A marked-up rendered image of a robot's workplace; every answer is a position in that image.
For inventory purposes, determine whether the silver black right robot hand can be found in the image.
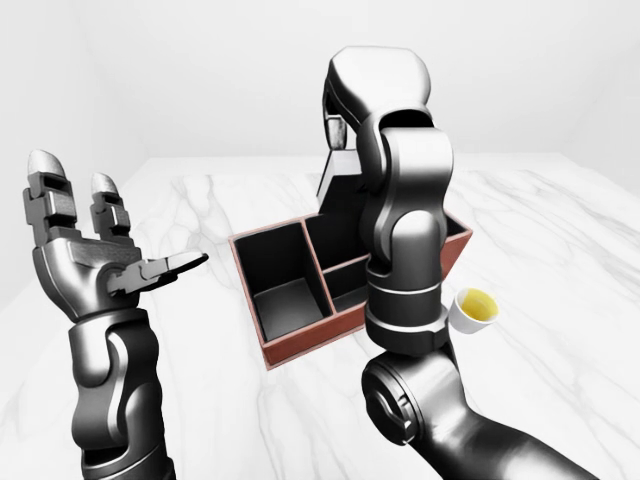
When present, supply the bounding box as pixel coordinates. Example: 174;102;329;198
318;46;433;151

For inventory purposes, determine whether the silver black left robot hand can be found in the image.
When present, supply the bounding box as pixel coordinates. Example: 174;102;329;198
22;148;210;325

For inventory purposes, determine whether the red-brown desk caddy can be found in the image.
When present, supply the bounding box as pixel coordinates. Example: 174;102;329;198
228;209;474;372

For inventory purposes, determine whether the white mug with yellow inside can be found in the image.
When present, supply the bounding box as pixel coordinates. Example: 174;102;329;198
447;286;501;336

